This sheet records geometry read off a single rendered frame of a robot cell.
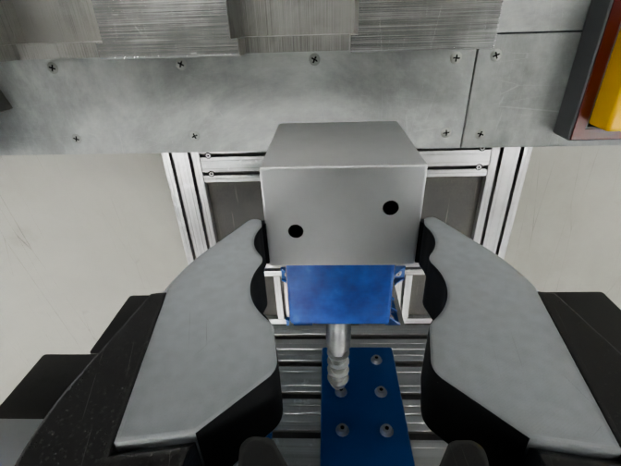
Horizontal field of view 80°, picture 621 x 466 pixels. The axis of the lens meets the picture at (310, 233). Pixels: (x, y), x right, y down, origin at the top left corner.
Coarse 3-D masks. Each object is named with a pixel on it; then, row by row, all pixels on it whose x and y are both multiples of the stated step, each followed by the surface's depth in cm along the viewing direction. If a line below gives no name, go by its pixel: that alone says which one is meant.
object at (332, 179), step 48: (288, 144) 13; (336, 144) 13; (384, 144) 13; (288, 192) 11; (336, 192) 11; (384, 192) 11; (288, 240) 12; (336, 240) 12; (384, 240) 12; (288, 288) 15; (336, 288) 15; (384, 288) 15; (336, 336) 17; (336, 384) 19
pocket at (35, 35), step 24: (0, 0) 17; (24, 0) 18; (48, 0) 18; (72, 0) 17; (0, 24) 17; (24, 24) 18; (48, 24) 18; (72, 24) 18; (96, 24) 18; (0, 48) 17; (24, 48) 17; (48, 48) 17; (72, 48) 17; (96, 48) 17
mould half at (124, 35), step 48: (96, 0) 15; (144, 0) 15; (192, 0) 15; (384, 0) 15; (432, 0) 15; (480, 0) 15; (144, 48) 16; (192, 48) 16; (384, 48) 16; (432, 48) 16; (480, 48) 15
